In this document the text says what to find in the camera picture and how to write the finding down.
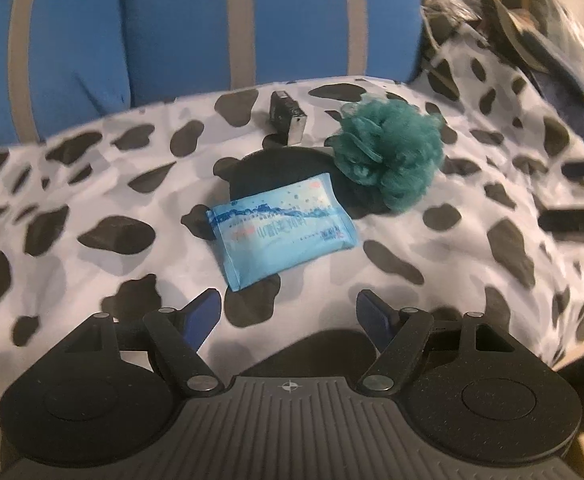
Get teal bath loofah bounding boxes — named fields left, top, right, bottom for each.
left=325, top=99, right=444, bottom=212

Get blue tissue pack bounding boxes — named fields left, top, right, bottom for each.
left=206, top=174, right=359, bottom=292

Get small black box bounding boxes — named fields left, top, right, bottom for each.
left=269, top=90, right=307, bottom=145

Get blue striped cushion left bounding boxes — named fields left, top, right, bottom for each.
left=0, top=0, right=132, bottom=146

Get clutter pile plastic bags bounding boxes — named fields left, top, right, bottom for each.
left=422, top=0, right=584, bottom=138

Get blue striped cushion right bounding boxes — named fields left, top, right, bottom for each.
left=124, top=0, right=422, bottom=105

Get black foam sponge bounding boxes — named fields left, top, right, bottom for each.
left=214, top=148, right=391, bottom=220

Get blue striped cushion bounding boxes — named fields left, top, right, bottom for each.
left=124, top=0, right=422, bottom=105
left=0, top=0, right=132, bottom=146

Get cow print blanket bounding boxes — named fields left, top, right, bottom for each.
left=0, top=44, right=584, bottom=480

